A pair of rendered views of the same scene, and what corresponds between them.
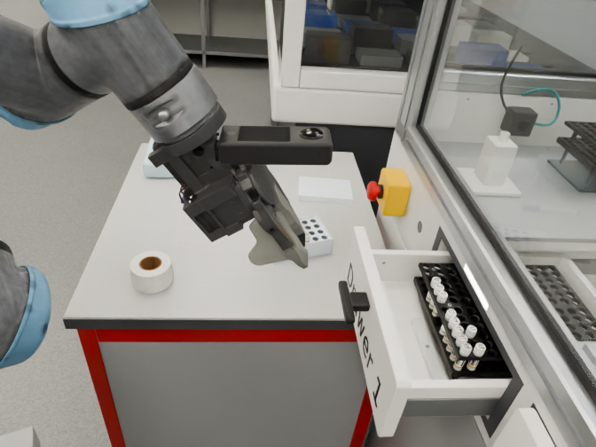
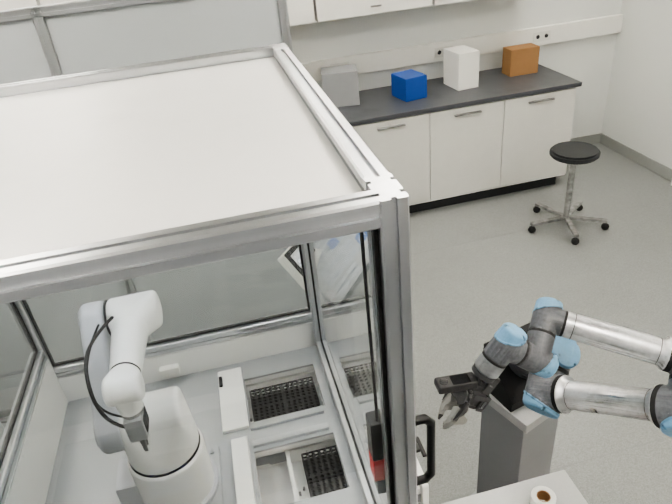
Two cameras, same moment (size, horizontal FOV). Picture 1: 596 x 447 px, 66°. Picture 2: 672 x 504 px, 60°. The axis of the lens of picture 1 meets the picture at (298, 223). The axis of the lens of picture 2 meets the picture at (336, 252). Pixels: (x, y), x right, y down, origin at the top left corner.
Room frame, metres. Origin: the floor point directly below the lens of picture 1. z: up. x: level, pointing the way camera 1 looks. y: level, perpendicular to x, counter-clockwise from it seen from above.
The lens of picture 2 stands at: (1.58, -0.32, 2.32)
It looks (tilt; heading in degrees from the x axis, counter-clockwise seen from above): 32 degrees down; 177
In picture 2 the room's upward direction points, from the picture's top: 6 degrees counter-clockwise
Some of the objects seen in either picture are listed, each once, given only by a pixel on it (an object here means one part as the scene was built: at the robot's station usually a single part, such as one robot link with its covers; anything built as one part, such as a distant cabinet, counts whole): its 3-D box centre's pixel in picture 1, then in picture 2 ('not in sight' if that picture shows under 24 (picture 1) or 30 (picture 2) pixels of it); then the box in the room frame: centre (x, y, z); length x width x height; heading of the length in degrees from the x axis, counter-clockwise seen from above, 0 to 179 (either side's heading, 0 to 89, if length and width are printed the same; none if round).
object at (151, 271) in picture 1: (152, 271); (542, 500); (0.59, 0.25, 0.78); 0.07 x 0.07 x 0.04
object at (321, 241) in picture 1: (295, 239); not in sight; (0.73, 0.00, 0.78); 0.12 x 0.08 x 0.04; 115
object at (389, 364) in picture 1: (370, 317); (408, 457); (0.45, -0.11, 0.87); 0.29 x 0.02 x 0.11; 7
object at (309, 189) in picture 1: (325, 190); not in sight; (0.94, -0.06, 0.77); 0.13 x 0.09 x 0.02; 93
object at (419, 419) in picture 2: not in sight; (422, 450); (0.89, -0.17, 1.45); 0.05 x 0.03 x 0.19; 97
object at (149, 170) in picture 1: (167, 155); not in sight; (1.00, 0.34, 0.78); 0.15 x 0.10 x 0.04; 10
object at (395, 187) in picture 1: (391, 192); not in sight; (0.79, -0.18, 0.88); 0.07 x 0.05 x 0.07; 7
